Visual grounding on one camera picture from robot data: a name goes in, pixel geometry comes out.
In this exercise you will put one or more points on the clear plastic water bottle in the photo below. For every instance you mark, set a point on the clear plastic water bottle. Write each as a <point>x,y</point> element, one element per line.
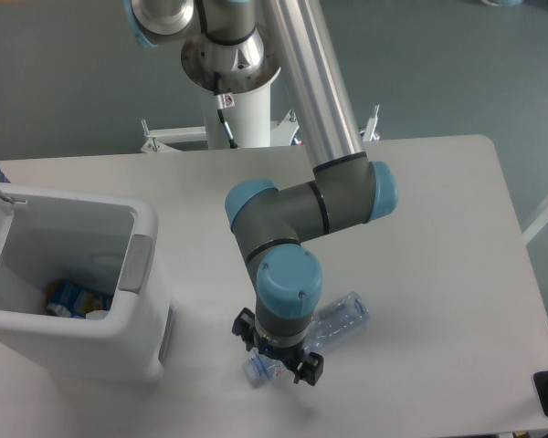
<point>329,324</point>

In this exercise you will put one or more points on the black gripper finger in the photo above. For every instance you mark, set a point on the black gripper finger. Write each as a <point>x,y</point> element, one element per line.
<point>308,366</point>
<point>244,328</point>

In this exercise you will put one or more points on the white open trash can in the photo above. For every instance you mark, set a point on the white open trash can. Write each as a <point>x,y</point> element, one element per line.
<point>103,242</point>

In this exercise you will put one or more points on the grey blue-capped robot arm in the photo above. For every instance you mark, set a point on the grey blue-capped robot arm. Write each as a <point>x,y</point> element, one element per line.
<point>270,224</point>

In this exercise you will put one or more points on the white plastic wrapper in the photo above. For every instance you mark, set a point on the white plastic wrapper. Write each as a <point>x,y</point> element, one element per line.
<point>97,315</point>

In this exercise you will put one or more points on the blue yellow snack packet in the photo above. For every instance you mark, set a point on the blue yellow snack packet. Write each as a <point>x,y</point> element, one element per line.
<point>68,299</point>

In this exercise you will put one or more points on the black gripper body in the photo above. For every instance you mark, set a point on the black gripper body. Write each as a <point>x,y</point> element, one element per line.
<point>286,349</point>

